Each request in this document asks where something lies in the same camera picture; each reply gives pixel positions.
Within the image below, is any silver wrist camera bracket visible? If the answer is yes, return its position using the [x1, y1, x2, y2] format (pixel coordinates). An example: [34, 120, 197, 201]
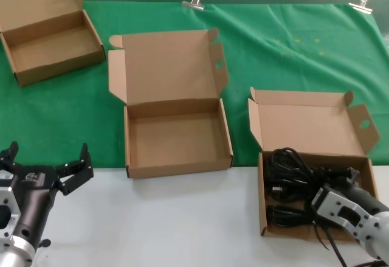
[311, 185, 380, 245]
[0, 169, 22, 245]

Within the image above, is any silver binder clip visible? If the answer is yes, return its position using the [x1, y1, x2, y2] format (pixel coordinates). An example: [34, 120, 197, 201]
[181, 0, 206, 11]
[348, 0, 374, 14]

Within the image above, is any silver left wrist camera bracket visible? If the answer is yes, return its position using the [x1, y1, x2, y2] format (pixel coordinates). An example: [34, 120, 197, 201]
[0, 169, 22, 245]

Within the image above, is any green table cloth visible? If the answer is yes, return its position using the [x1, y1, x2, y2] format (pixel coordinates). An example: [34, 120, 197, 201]
[0, 1, 389, 169]

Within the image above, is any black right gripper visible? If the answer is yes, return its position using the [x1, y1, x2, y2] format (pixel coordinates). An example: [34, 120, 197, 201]
[325, 168, 389, 216]

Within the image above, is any wide open cardboard box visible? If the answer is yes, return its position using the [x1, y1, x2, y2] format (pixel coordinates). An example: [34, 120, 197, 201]
[108, 27, 234, 179]

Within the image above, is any black power cable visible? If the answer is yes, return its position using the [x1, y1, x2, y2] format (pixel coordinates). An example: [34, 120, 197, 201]
[263, 147, 353, 189]
[264, 178, 317, 201]
[267, 205, 318, 227]

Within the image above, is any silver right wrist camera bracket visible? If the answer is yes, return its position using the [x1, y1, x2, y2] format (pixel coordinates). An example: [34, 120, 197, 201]
[311, 185, 380, 245]

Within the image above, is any narrow open cardboard box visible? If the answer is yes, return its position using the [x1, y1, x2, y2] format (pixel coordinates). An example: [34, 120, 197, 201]
[0, 0, 106, 88]

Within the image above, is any open cardboard box with cables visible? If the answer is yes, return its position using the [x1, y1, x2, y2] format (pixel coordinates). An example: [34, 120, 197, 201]
[247, 86, 380, 237]

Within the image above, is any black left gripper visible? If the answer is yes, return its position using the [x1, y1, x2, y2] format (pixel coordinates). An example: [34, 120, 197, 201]
[0, 141, 94, 251]

